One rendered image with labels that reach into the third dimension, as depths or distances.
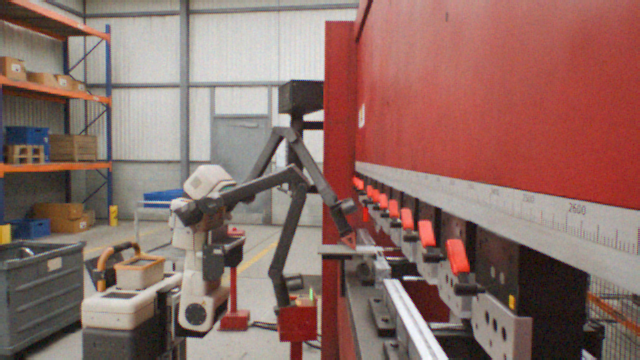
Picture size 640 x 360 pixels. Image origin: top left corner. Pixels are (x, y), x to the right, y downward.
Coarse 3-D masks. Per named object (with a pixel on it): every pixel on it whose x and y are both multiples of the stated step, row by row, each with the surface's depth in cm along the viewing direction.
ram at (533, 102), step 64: (384, 0) 173; (448, 0) 86; (512, 0) 57; (576, 0) 43; (384, 64) 172; (448, 64) 86; (512, 64) 57; (576, 64) 43; (384, 128) 170; (448, 128) 85; (512, 128) 57; (576, 128) 43; (576, 192) 43; (576, 256) 43
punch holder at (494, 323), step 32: (480, 256) 67; (512, 256) 56; (544, 256) 54; (512, 288) 56; (544, 288) 55; (576, 288) 55; (480, 320) 66; (512, 320) 55; (544, 320) 55; (576, 320) 55; (512, 352) 55; (544, 352) 55; (576, 352) 55
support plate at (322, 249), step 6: (318, 246) 225; (324, 246) 225; (330, 246) 226; (336, 246) 226; (342, 246) 226; (348, 246) 227; (360, 246) 227; (366, 246) 227; (318, 252) 212; (324, 252) 212; (330, 252) 212; (336, 252) 212; (342, 252) 212; (348, 252) 212; (354, 252) 212; (360, 252) 213; (366, 252) 213; (372, 252) 213
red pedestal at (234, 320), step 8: (232, 232) 382; (240, 232) 382; (232, 272) 386; (232, 280) 386; (232, 288) 386; (232, 296) 387; (232, 304) 387; (232, 312) 387; (240, 312) 390; (248, 312) 391; (224, 320) 381; (232, 320) 381; (240, 320) 381; (248, 320) 390; (216, 328) 383; (224, 328) 382; (232, 328) 382; (240, 328) 382
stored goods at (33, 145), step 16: (16, 128) 770; (32, 128) 779; (48, 128) 812; (16, 144) 773; (32, 144) 779; (48, 144) 813; (64, 144) 848; (80, 144) 862; (96, 144) 906; (16, 160) 698; (32, 160) 781; (48, 160) 816; (64, 160) 854; (80, 160) 905
